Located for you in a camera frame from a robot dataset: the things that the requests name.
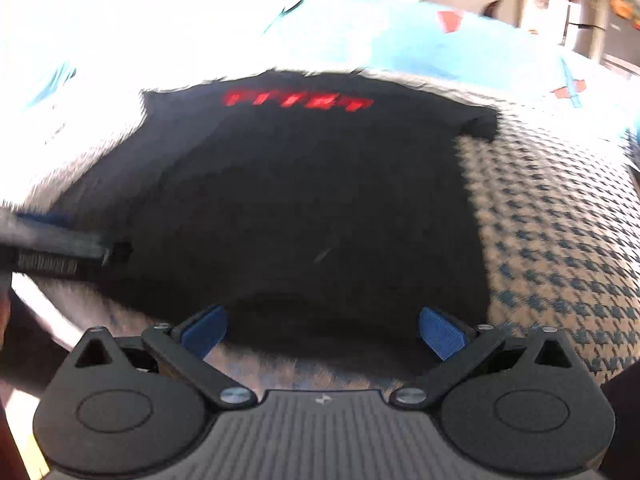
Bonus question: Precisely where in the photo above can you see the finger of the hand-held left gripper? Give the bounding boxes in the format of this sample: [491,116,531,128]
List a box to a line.
[0,212,132,276]

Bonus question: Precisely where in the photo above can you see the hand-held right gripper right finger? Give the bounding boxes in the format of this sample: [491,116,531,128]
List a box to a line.
[390,306,576,408]

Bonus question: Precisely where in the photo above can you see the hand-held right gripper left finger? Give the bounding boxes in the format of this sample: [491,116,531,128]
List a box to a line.
[72,304,258,410]

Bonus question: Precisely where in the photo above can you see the black sweatshirt with red print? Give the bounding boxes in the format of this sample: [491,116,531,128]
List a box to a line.
[65,70,501,376]

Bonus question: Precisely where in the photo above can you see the houndstooth bed mat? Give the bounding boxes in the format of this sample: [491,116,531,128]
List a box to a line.
[0,65,640,391]

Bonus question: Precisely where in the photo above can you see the blue printed bed sheet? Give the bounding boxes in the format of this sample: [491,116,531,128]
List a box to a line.
[0,0,640,141]

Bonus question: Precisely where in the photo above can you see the beige cabinet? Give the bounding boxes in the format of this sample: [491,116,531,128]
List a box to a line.
[520,0,640,76]

